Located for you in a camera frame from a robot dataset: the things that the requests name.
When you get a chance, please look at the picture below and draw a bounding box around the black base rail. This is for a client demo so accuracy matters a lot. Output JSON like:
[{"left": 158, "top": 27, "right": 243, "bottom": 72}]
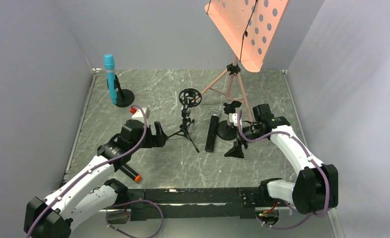
[{"left": 116, "top": 187, "right": 291, "bottom": 221}]

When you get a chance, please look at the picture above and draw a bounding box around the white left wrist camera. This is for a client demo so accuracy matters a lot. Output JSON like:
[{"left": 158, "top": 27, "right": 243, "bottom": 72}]
[{"left": 130, "top": 107, "right": 150, "bottom": 123}]

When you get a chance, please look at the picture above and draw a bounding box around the black glitter microphone silver head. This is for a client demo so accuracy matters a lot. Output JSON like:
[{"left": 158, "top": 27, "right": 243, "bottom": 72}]
[{"left": 205, "top": 109, "right": 221, "bottom": 153}]

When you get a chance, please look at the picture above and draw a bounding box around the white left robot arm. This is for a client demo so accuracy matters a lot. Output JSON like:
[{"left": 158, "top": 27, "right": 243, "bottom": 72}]
[{"left": 24, "top": 119, "right": 167, "bottom": 238}]

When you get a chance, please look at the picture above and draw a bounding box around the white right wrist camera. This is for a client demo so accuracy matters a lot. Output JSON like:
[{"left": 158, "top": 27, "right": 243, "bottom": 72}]
[{"left": 227, "top": 113, "right": 242, "bottom": 127}]

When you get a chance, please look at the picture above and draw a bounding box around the black microphone orange end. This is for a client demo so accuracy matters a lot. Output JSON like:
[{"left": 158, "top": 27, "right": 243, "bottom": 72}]
[{"left": 120, "top": 164, "right": 142, "bottom": 183}]

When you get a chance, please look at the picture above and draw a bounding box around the black round-base mic stand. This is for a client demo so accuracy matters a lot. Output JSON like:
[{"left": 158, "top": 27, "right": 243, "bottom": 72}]
[{"left": 114, "top": 75, "right": 135, "bottom": 108}]

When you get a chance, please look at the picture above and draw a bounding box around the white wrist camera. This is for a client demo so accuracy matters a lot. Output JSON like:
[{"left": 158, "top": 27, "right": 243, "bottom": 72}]
[
  {"left": 130, "top": 107, "right": 150, "bottom": 123},
  {"left": 227, "top": 113, "right": 242, "bottom": 127}
]

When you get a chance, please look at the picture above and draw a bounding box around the black right round-base stand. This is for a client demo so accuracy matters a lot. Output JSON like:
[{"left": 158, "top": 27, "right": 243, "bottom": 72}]
[{"left": 217, "top": 101, "right": 242, "bottom": 141}]

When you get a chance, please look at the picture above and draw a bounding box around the black tripod shock-mount stand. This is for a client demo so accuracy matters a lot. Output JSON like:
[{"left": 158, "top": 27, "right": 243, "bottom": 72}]
[{"left": 167, "top": 88, "right": 202, "bottom": 153}]

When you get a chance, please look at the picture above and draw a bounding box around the blue toy microphone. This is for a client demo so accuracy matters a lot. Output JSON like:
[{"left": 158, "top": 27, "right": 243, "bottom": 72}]
[{"left": 104, "top": 54, "right": 117, "bottom": 105}]

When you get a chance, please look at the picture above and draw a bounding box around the aluminium frame rail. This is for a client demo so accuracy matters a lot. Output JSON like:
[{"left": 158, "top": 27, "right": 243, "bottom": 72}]
[{"left": 37, "top": 187, "right": 343, "bottom": 238}]

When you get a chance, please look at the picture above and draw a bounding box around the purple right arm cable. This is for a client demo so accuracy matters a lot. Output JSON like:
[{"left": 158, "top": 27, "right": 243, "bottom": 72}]
[{"left": 235, "top": 110, "right": 332, "bottom": 230}]

